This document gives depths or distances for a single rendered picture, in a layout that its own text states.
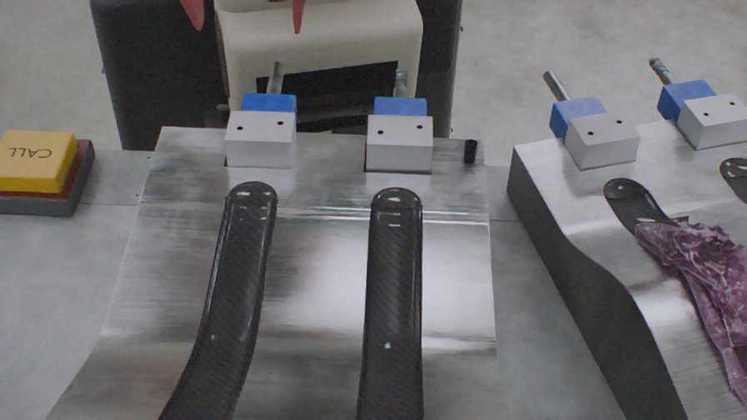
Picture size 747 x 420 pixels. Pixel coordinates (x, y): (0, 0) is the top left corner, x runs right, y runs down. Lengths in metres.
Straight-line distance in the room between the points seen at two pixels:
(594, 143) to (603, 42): 1.74
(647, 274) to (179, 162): 0.36
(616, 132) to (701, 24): 1.88
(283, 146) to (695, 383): 0.34
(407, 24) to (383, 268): 0.45
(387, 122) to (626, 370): 0.26
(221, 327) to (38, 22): 2.02
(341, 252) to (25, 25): 2.01
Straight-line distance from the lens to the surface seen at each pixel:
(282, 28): 1.04
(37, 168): 0.85
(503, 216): 0.82
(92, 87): 2.35
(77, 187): 0.86
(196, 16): 0.67
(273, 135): 0.71
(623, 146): 0.80
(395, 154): 0.71
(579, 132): 0.79
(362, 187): 0.71
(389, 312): 0.64
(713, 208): 0.80
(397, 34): 1.06
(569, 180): 0.79
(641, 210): 0.78
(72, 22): 2.59
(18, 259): 0.83
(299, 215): 0.69
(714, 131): 0.84
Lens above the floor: 1.38
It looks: 44 degrees down
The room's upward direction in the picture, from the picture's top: 3 degrees clockwise
